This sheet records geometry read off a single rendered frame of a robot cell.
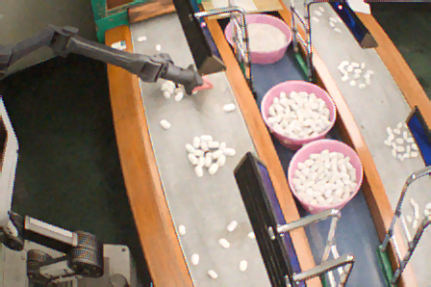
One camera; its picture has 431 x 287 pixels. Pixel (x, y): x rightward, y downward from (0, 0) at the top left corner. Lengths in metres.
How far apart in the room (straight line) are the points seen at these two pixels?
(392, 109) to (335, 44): 0.42
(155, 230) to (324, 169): 0.56
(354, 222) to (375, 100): 0.52
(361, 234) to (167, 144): 0.73
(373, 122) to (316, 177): 0.34
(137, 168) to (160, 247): 0.31
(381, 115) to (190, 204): 0.77
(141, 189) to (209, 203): 0.21
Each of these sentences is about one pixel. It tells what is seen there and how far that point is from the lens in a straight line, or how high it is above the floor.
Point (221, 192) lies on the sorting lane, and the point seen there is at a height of 0.74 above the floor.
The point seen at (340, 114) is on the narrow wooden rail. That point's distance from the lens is 2.04.
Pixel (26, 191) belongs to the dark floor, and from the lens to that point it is 3.05.
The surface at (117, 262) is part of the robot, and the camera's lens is 2.08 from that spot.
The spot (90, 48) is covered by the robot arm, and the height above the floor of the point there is 1.06.
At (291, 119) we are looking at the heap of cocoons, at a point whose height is 0.73.
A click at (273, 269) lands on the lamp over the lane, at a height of 1.08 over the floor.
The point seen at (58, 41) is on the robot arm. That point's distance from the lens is 1.97.
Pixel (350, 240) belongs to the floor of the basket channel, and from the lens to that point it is 1.84.
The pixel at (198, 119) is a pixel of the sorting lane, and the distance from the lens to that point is 2.05.
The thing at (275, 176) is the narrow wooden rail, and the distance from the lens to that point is 1.86.
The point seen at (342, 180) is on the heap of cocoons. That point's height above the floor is 0.73.
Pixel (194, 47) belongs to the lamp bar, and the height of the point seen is 1.08.
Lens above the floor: 2.25
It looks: 50 degrees down
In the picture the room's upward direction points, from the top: 8 degrees counter-clockwise
